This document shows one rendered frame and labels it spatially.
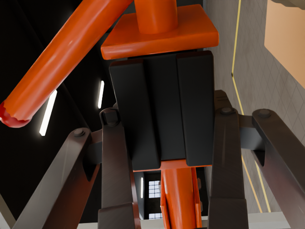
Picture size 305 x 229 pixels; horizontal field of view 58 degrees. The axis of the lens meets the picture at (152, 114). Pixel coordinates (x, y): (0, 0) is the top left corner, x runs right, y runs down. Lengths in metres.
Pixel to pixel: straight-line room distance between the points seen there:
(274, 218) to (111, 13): 3.19
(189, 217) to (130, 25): 0.15
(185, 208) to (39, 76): 0.14
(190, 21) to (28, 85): 0.11
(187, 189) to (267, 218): 3.09
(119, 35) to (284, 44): 0.22
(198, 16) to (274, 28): 0.21
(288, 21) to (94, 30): 0.22
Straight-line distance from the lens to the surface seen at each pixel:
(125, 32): 0.16
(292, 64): 0.32
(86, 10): 0.17
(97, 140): 0.16
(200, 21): 0.16
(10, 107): 0.22
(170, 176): 0.20
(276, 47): 0.37
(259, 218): 3.27
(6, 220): 3.62
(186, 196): 0.21
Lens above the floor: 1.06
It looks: 6 degrees up
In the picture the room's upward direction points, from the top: 96 degrees counter-clockwise
